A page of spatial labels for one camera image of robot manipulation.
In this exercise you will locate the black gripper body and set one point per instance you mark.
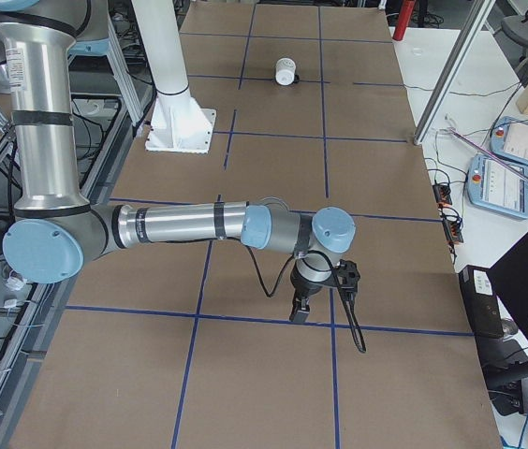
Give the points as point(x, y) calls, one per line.
point(303, 287)

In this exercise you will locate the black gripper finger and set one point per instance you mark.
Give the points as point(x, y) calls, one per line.
point(304, 310)
point(298, 309)

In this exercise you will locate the white smiley mug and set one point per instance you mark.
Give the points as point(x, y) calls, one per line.
point(286, 72)

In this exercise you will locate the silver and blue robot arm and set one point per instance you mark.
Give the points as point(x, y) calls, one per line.
point(57, 230)

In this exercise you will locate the orange black connector strip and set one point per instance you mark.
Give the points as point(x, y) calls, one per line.
point(452, 221)

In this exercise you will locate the black box device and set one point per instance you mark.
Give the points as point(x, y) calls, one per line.
point(480, 302)

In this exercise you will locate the white pillar with base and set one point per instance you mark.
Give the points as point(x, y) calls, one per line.
point(178, 123)

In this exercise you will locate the far teach pendant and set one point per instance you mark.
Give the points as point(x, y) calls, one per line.
point(509, 140)

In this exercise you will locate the pink striped rod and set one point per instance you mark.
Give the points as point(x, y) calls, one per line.
point(490, 155)

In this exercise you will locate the red cylinder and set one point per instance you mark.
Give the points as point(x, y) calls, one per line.
point(404, 18)

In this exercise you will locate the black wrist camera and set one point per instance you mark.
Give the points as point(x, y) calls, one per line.
point(348, 277)

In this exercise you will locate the aluminium frame post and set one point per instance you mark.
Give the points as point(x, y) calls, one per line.
point(473, 24)

